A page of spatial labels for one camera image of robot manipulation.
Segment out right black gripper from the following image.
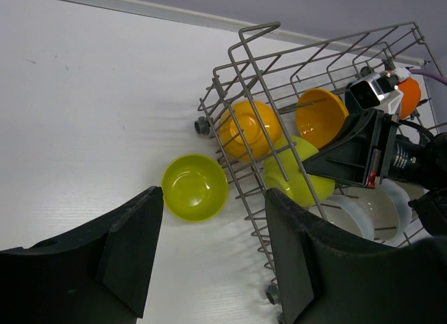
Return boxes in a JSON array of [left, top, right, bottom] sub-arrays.
[[303, 109, 398, 188]]

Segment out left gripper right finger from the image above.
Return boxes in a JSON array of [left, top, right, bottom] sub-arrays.
[[265, 189, 446, 323]]

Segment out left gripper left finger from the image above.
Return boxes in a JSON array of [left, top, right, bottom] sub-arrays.
[[1, 186, 163, 323]]

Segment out grey wire dish rack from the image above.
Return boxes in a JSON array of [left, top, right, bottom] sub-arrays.
[[195, 22, 446, 323]]

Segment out white bowl stack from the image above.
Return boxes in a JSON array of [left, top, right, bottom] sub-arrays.
[[322, 195, 374, 241]]

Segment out orange bowl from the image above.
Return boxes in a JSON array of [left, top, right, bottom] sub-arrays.
[[218, 100, 282, 162], [295, 88, 349, 149]]

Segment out green bowl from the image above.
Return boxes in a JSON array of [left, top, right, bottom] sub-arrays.
[[263, 149, 335, 207], [161, 154, 229, 223]]

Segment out white bowl red rim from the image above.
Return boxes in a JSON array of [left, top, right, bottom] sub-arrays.
[[398, 78, 422, 119]]

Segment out blue bowl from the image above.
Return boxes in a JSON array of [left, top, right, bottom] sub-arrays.
[[344, 90, 352, 109]]

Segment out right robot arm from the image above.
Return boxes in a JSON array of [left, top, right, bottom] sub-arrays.
[[303, 108, 446, 236]]

